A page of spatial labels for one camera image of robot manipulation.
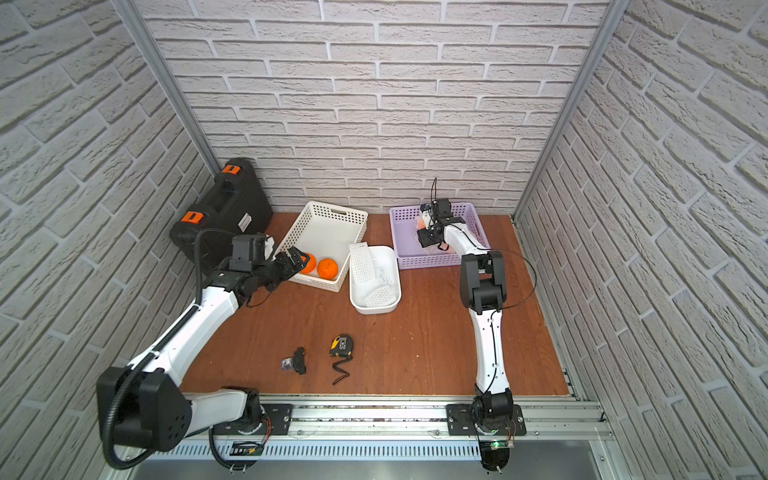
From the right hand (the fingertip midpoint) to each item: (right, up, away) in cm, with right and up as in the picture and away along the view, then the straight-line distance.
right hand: (436, 234), depth 110 cm
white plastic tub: (-19, -11, -7) cm, 23 cm away
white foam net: (-27, -12, -13) cm, 32 cm away
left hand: (-41, -8, -27) cm, 50 cm away
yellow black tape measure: (-31, -33, -27) cm, 53 cm away
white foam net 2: (-19, -20, -20) cm, 34 cm away
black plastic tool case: (-66, +8, -18) cm, 69 cm away
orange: (-38, -12, -14) cm, 42 cm away
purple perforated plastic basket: (-10, -6, -1) cm, 12 cm away
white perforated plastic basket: (-44, +1, +8) cm, 44 cm away
